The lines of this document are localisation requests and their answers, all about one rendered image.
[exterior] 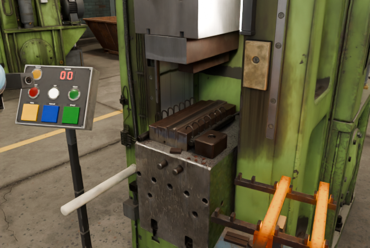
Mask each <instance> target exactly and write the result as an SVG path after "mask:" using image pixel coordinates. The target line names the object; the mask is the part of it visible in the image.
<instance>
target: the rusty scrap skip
mask: <svg viewBox="0 0 370 248"><path fill-rule="evenodd" d="M83 20H84V21H85V22H86V24H87V25H88V27H89V28H90V30H91V31H92V33H93V34H94V35H95V37H96V38H97V40H98V42H99V43H100V45H101V46H102V48H105V49H104V53H112V54H116V55H119V52H118V35H117V17H116V16H112V17H98V18H83Z"/></svg>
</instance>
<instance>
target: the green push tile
mask: <svg viewBox="0 0 370 248"><path fill-rule="evenodd" d="M79 113H80V107H69V106H65V107H64V110H63V117H62V123H68V124H76V125H78V121H79Z"/></svg>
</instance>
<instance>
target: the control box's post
mask: <svg viewBox="0 0 370 248"><path fill-rule="evenodd" d="M65 132H66V139H67V144H68V152H69V160H70V167H71V171H72V179H73V186H74V190H75V191H77V192H79V191H80V190H82V189H83V184H82V179H81V171H80V163H79V155H78V147H77V136H76V131H75V130H73V129H65ZM74 194H75V198H77V197H79V196H81V195H82V194H84V192H83V191H82V192H80V193H74ZM77 214H78V221H79V229H80V231H81V232H82V233H85V232H86V231H88V221H87V217H86V209H85V204H84V205H83V206H81V207H79V208H78V209H77ZM80 236H81V243H82V248H91V246H90V238H89V232H87V233H86V234H84V235H82V234H80Z"/></svg>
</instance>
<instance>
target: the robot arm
mask: <svg viewBox="0 0 370 248"><path fill-rule="evenodd" d="M33 87H35V82H34V75H33V73H5V71H4V69H3V67H2V66H1V65H0V112H2V111H3V110H4V104H3V99H2V97H3V91H4V90H15V89H16V90H18V89H28V88H33Z"/></svg>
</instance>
